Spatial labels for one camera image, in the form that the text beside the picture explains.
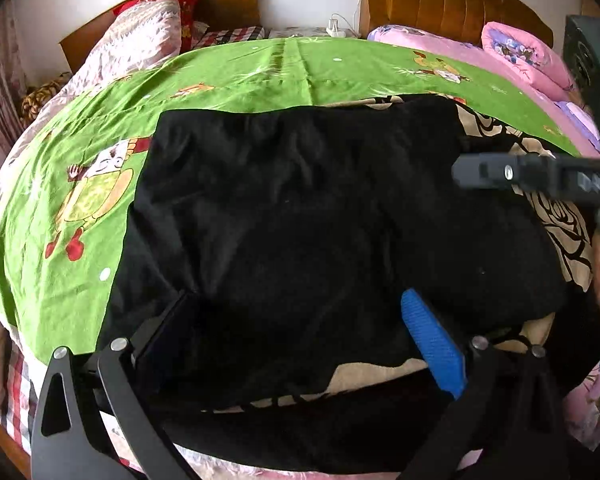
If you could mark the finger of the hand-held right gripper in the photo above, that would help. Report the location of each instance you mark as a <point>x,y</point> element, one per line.
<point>485,170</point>

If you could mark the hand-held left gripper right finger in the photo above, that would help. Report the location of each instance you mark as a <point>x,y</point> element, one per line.
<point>430,340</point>

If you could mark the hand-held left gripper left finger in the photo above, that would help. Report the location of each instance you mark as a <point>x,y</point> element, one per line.
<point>160,335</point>

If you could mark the black rose print pants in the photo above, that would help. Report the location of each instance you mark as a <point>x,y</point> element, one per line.
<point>280,240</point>

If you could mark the purple pillow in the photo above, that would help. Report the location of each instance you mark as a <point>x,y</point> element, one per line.
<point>575,120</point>

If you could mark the rolled pink floral quilt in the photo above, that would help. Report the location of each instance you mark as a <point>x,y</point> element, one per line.
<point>545,60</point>

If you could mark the pink bed sheet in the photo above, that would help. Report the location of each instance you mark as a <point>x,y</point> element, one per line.
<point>420,39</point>

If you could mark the brown ribbed headboard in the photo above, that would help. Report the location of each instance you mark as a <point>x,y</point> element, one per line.
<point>455,0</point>

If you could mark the white charger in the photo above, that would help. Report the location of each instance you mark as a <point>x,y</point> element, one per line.
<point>336,26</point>

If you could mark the nightstand with floral cloth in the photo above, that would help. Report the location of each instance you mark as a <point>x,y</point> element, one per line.
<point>300,32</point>

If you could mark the green cartoon print blanket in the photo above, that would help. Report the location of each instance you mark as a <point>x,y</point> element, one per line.
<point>230,85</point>

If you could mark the tiger plush toy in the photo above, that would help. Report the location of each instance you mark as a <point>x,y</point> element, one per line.
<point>42,97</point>

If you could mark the pink patterned quilt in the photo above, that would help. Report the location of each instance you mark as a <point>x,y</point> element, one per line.
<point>140,30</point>

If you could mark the pink floral curtain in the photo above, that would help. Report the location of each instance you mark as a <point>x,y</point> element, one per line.
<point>0,60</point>

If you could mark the red pillow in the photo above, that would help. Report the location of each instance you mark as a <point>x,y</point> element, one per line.
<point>190,0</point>

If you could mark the wooden bed side rail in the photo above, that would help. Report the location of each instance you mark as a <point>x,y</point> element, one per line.
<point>5,435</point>

